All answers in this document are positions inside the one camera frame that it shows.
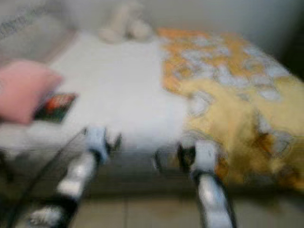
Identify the pale yellow cartoon blanket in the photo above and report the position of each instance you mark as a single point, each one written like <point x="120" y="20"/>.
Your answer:
<point x="237" y="123"/>

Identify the pink pillow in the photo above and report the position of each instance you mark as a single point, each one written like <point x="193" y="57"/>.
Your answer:
<point x="23" y="90"/>

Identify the orange egg print bedsheet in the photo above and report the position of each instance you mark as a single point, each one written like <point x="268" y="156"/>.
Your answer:
<point x="209" y="57"/>

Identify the beige plush toy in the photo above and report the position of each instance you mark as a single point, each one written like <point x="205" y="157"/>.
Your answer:
<point x="123" y="23"/>

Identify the grey printed headboard panel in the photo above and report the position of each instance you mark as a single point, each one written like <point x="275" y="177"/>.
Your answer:
<point x="23" y="28"/>

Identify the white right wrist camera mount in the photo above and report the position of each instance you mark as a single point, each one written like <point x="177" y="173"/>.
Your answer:
<point x="205" y="156"/>

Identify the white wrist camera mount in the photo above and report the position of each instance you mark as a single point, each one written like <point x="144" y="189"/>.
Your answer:
<point x="96" y="141"/>
<point x="205" y="156"/>

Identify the beige bed base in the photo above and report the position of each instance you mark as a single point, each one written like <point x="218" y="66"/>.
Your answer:
<point x="137" y="175"/>

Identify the dark green book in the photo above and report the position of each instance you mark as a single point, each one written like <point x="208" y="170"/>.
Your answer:
<point x="57" y="108"/>

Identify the white quilted mattress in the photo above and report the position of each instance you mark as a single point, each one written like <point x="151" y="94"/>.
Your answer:
<point x="123" y="85"/>

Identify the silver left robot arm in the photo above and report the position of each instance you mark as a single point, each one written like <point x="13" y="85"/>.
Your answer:
<point x="76" y="178"/>

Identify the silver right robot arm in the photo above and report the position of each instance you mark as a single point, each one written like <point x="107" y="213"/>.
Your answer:
<point x="211" y="199"/>

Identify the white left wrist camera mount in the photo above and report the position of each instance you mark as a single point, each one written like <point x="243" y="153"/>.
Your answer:
<point x="96" y="141"/>

